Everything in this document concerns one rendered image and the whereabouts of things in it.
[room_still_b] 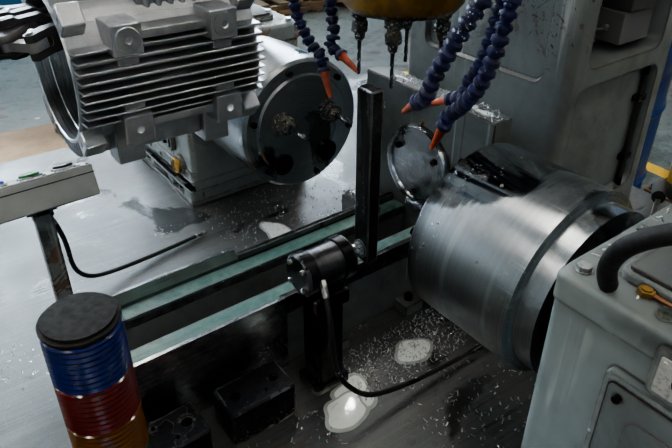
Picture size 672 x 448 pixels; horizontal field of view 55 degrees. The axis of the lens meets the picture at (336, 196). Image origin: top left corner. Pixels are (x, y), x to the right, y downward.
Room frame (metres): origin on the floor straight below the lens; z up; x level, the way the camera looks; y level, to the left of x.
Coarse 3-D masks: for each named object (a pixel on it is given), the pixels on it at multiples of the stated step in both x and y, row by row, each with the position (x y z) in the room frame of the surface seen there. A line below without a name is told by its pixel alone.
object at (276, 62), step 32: (288, 64) 1.09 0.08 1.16; (288, 96) 1.08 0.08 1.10; (320, 96) 1.12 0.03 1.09; (352, 96) 1.17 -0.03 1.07; (256, 128) 1.04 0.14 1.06; (288, 128) 1.03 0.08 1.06; (320, 128) 1.12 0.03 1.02; (256, 160) 1.04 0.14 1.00; (288, 160) 1.07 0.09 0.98; (320, 160) 1.12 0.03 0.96
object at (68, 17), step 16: (240, 0) 0.68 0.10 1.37; (64, 16) 0.58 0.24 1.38; (80, 16) 0.59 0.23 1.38; (64, 32) 0.58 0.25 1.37; (80, 32) 0.59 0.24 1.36; (256, 96) 0.70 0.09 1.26; (48, 112) 0.68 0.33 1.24; (96, 128) 0.59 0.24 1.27; (80, 144) 0.59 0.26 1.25; (96, 144) 0.58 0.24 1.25
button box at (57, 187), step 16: (32, 176) 0.84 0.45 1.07; (48, 176) 0.84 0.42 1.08; (64, 176) 0.85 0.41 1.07; (80, 176) 0.86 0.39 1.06; (0, 192) 0.79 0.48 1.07; (16, 192) 0.80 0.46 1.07; (32, 192) 0.81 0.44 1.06; (48, 192) 0.82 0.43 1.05; (64, 192) 0.84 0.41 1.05; (80, 192) 0.85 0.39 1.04; (96, 192) 0.86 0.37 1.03; (0, 208) 0.78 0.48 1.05; (16, 208) 0.79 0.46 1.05; (32, 208) 0.80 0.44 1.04; (48, 208) 0.81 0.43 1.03
